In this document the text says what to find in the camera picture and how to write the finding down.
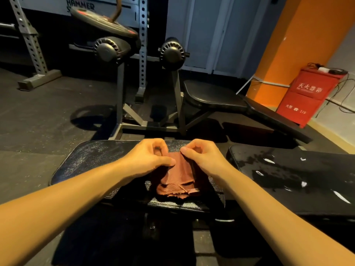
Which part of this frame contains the person's right hand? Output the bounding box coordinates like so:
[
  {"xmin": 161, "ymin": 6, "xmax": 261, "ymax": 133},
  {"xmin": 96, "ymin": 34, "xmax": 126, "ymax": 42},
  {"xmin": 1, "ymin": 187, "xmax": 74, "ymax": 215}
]
[{"xmin": 180, "ymin": 139, "xmax": 237, "ymax": 186}]

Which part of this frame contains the person's left hand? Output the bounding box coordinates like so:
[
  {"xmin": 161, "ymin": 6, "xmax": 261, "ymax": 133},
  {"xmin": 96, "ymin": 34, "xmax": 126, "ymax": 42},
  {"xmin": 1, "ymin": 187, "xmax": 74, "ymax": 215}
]
[{"xmin": 119, "ymin": 138, "xmax": 176, "ymax": 186}]

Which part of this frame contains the reddish brown cloth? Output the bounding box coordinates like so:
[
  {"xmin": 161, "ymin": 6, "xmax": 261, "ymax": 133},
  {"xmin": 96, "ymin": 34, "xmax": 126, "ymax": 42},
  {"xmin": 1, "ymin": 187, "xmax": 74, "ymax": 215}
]
[{"xmin": 151, "ymin": 151, "xmax": 206, "ymax": 199}]

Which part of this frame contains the person's left forearm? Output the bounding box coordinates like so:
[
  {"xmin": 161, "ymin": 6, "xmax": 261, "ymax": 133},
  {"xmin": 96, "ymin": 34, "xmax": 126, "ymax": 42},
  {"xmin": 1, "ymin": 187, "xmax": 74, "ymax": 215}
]
[{"xmin": 0, "ymin": 161, "xmax": 131, "ymax": 266}]

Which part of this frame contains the person's right forearm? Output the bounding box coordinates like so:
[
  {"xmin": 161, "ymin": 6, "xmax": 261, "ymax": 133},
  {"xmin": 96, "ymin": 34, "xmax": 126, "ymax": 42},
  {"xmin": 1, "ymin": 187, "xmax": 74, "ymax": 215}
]
[{"xmin": 219, "ymin": 169, "xmax": 355, "ymax": 266}]

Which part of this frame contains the smooth black bench seat pad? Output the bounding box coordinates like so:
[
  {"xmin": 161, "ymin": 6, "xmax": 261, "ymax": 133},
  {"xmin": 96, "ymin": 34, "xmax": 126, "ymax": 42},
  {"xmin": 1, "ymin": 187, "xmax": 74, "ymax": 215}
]
[{"xmin": 183, "ymin": 79, "xmax": 249, "ymax": 113}]

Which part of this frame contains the cracked black bench seat pad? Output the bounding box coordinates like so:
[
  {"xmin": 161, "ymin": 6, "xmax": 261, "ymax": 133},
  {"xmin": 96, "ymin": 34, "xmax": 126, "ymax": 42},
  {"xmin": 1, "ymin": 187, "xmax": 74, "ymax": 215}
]
[{"xmin": 49, "ymin": 140, "xmax": 226, "ymax": 214}]

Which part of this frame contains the smooth black bench back pad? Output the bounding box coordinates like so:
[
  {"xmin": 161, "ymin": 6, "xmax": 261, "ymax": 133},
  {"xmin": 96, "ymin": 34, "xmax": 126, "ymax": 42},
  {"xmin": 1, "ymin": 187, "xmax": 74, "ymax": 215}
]
[{"xmin": 244, "ymin": 96, "xmax": 314, "ymax": 144}]

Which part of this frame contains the black foam roller pad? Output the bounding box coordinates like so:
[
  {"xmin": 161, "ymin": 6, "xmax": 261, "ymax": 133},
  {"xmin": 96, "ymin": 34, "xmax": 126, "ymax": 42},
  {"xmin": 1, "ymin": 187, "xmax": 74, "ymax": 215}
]
[
  {"xmin": 94, "ymin": 36, "xmax": 132, "ymax": 64},
  {"xmin": 158, "ymin": 37, "xmax": 191, "ymax": 71}
]

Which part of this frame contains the thin grey metal rod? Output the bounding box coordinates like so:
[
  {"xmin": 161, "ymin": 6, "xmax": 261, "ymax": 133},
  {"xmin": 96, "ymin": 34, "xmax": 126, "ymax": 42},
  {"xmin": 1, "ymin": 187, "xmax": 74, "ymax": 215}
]
[{"xmin": 236, "ymin": 74, "xmax": 290, "ymax": 95}]

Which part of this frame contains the cracked black bench back pad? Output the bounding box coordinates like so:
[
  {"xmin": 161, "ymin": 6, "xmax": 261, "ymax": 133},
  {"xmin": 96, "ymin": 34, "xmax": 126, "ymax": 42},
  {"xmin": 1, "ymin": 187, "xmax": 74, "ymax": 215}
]
[{"xmin": 227, "ymin": 144, "xmax": 355, "ymax": 217}]

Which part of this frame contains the grey perforated rack upright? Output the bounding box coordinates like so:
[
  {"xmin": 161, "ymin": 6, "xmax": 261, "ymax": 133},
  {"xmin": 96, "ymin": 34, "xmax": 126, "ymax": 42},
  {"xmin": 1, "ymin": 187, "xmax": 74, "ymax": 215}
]
[
  {"xmin": 135, "ymin": 0, "xmax": 149, "ymax": 104},
  {"xmin": 8, "ymin": 0, "xmax": 62, "ymax": 92}
]

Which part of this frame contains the white double door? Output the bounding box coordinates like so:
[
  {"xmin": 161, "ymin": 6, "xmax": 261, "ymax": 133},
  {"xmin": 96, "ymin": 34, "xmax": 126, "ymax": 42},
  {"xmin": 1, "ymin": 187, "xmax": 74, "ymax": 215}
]
[{"xmin": 166, "ymin": 0, "xmax": 280, "ymax": 78}]

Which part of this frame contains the red fire extinguisher box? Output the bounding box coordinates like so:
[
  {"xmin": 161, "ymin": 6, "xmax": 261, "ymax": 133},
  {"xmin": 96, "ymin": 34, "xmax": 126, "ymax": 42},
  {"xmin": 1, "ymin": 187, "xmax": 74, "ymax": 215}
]
[{"xmin": 276, "ymin": 66, "xmax": 347, "ymax": 128}]

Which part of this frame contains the black weight plate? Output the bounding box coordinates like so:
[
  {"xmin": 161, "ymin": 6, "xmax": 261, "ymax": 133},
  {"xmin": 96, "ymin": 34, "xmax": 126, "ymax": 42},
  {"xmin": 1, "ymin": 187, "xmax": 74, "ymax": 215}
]
[{"xmin": 69, "ymin": 7, "xmax": 140, "ymax": 40}]

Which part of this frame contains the brown curved bar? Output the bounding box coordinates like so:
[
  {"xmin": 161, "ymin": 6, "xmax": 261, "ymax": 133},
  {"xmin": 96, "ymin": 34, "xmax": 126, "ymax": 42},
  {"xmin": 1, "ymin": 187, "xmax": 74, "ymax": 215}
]
[{"xmin": 109, "ymin": 0, "xmax": 123, "ymax": 23}]

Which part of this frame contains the grey metal bench frame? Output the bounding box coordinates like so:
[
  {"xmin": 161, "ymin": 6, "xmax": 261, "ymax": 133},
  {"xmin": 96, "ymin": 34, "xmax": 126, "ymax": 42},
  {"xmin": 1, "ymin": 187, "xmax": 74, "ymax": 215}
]
[{"xmin": 108, "ymin": 54, "xmax": 218, "ymax": 140}]

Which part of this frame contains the white charger with black cable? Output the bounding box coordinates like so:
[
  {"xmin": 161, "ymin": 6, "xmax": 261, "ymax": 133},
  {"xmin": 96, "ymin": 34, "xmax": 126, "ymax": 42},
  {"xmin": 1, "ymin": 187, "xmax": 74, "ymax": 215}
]
[{"xmin": 307, "ymin": 62, "xmax": 355, "ymax": 118}]

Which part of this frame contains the white wall banner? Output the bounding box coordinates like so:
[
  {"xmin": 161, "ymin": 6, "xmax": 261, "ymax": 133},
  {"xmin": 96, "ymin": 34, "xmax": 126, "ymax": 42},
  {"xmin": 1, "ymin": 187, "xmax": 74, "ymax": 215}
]
[{"xmin": 19, "ymin": 0, "xmax": 140, "ymax": 28}]

